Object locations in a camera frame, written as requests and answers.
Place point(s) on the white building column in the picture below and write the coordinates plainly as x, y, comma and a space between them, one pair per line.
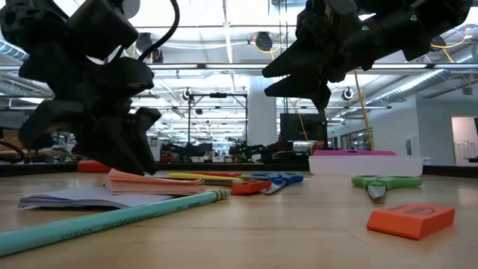
261, 112

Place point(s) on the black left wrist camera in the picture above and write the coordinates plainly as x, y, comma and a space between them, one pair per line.
101, 26

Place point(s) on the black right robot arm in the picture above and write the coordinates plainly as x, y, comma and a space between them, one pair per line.
429, 22

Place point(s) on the black aluminium table frame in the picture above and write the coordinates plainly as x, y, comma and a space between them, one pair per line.
224, 167

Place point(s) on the red desk lamp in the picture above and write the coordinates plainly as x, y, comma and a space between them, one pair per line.
89, 167

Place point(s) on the black monitor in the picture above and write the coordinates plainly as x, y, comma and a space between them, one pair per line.
302, 127

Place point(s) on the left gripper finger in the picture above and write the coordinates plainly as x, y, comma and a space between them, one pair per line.
52, 123
123, 142

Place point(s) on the clear pencil box pink lid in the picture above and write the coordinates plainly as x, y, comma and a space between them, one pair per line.
366, 166

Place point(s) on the yellow highlighter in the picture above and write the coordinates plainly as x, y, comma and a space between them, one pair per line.
194, 176

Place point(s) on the orange eraser black print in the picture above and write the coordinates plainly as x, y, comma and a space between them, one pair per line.
411, 222

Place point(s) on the black background frame rig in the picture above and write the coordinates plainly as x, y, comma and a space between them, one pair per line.
218, 95

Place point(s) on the dark pencil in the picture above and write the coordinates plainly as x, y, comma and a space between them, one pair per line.
220, 182

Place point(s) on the pink sticky note pad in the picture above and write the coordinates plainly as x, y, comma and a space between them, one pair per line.
149, 185

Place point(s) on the teal pencil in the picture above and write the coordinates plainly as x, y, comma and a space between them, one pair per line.
93, 222

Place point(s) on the lavender sticky note pad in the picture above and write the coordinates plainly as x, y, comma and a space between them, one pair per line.
74, 196

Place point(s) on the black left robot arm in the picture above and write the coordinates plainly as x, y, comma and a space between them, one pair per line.
22, 22

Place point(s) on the red eraser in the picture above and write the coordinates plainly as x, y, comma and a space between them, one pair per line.
250, 188

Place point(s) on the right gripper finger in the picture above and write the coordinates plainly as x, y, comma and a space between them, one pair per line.
302, 89
302, 60

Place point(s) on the black background robot arm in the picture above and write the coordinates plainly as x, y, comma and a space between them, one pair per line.
250, 151

